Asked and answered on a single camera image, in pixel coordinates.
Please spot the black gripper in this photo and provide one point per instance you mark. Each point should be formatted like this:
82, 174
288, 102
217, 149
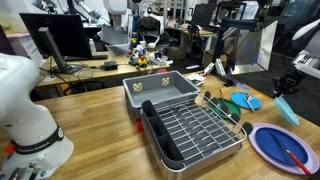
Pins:
289, 81

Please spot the light blue plate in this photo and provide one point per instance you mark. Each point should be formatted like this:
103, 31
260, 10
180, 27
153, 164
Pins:
286, 111

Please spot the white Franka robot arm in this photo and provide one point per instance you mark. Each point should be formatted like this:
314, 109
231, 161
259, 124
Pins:
23, 110

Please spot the bright blue plate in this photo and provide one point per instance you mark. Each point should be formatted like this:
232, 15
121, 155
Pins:
238, 99

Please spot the green plate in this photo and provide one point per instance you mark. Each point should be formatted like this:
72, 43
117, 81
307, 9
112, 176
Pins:
232, 107

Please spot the dark blue plate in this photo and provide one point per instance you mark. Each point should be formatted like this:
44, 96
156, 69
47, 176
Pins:
276, 146

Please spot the large lavender plate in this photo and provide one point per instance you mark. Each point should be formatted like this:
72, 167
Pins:
256, 146

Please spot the silver metal spoon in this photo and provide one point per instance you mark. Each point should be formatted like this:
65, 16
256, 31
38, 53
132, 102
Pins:
249, 100

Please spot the blue tape piece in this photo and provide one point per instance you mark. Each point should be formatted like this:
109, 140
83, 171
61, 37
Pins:
243, 87

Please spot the white board panel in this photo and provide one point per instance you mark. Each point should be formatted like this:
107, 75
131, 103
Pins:
266, 46

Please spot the white paper packet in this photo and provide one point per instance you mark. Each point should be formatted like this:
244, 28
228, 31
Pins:
195, 79

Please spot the dark background monitor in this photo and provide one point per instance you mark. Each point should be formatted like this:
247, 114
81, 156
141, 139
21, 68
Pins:
203, 15

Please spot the grey plastic tub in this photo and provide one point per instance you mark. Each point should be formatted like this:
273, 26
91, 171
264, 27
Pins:
156, 85

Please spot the black bag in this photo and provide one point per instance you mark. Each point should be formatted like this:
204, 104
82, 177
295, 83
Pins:
148, 24

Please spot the black power adapter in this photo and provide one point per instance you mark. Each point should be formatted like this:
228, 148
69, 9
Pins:
110, 65

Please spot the translucent grey storage bin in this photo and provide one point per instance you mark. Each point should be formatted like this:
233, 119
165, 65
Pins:
113, 38

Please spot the white background robot column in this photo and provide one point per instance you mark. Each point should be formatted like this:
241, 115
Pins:
115, 8

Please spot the wooden office desk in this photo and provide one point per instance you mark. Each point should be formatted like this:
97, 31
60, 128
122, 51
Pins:
90, 71

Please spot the white plastic bottle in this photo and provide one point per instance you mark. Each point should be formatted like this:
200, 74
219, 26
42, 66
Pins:
92, 47

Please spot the black computer monitor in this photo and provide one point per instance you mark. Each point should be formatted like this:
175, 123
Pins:
63, 33

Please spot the white labelled container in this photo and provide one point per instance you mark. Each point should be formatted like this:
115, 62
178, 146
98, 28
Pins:
28, 48

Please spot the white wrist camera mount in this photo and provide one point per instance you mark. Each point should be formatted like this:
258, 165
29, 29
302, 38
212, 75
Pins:
308, 63

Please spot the black aluminium camera stand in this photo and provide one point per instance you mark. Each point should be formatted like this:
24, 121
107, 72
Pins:
233, 24

